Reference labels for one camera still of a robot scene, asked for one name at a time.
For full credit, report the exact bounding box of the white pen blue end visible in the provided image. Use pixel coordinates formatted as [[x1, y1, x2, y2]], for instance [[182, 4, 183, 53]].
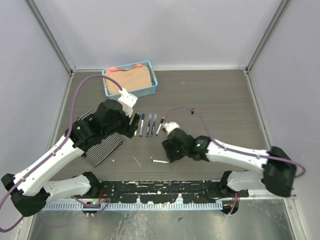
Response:
[[139, 113, 145, 137]]

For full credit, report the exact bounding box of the purple gel pen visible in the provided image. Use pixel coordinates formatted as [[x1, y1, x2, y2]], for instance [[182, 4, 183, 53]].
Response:
[[146, 113, 152, 138]]

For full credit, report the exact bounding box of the cyan gel pen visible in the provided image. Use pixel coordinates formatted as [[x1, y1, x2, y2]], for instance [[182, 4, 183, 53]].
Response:
[[150, 113, 157, 137]]

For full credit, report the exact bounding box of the white pen black tip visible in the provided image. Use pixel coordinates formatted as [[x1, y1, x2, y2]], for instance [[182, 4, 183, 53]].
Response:
[[156, 122, 162, 136]]

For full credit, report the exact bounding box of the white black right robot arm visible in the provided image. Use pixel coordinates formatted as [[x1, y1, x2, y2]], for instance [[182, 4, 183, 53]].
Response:
[[162, 127, 297, 198]]

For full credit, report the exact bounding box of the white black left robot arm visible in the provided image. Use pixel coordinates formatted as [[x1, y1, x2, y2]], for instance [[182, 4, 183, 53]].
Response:
[[1, 96, 141, 217]]

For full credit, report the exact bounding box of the black white striped cloth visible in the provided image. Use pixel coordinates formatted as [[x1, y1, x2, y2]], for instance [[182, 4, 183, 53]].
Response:
[[77, 109, 125, 168]]

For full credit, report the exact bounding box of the peach folded cloth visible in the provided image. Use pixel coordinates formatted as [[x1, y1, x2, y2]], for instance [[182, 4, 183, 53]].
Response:
[[104, 63, 152, 92]]

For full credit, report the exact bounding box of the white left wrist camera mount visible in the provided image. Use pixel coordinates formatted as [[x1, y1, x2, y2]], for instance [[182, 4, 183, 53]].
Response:
[[117, 88, 138, 117]]

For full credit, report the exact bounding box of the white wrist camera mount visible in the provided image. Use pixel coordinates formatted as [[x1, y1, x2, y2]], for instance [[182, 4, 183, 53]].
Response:
[[117, 88, 138, 117], [162, 122, 180, 135]]

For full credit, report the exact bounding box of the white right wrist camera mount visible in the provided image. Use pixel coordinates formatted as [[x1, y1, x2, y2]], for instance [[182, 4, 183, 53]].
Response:
[[162, 122, 180, 135]]

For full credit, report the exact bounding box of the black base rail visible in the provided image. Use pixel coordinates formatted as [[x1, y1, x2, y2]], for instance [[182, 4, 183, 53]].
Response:
[[77, 180, 235, 204]]

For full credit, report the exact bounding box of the slotted cable duct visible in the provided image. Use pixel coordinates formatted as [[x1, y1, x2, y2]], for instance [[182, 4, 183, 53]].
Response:
[[43, 200, 223, 211]]

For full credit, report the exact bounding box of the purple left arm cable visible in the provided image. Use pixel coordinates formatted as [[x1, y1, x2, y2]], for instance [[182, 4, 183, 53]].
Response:
[[0, 74, 125, 230]]

